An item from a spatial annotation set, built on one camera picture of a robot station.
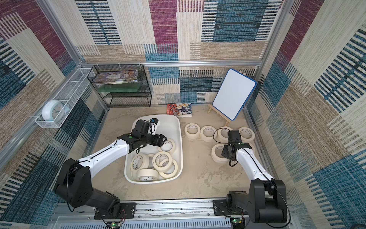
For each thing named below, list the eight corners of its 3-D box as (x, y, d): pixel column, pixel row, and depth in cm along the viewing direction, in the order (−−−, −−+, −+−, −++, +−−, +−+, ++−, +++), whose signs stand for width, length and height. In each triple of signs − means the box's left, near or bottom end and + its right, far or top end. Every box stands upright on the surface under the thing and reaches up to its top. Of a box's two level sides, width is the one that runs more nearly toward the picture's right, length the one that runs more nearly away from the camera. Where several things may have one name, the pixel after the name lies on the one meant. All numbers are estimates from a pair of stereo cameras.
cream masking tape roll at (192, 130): (184, 139, 102) (184, 136, 100) (184, 125, 110) (184, 122, 108) (200, 139, 102) (201, 136, 100) (199, 125, 110) (199, 122, 107)
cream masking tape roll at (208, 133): (200, 141, 102) (201, 138, 98) (199, 129, 109) (200, 125, 106) (216, 141, 102) (217, 138, 98) (214, 129, 109) (215, 125, 105)
